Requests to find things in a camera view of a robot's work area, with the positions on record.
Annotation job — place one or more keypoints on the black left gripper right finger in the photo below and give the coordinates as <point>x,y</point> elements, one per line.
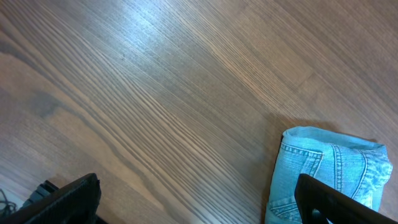
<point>319,203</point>

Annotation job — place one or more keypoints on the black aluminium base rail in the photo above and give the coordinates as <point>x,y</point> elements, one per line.
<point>43,190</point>

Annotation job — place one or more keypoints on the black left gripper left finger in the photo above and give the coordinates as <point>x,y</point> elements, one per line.
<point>76,202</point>

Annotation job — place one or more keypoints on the light blue denim shorts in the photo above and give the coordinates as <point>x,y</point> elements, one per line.
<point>355,167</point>

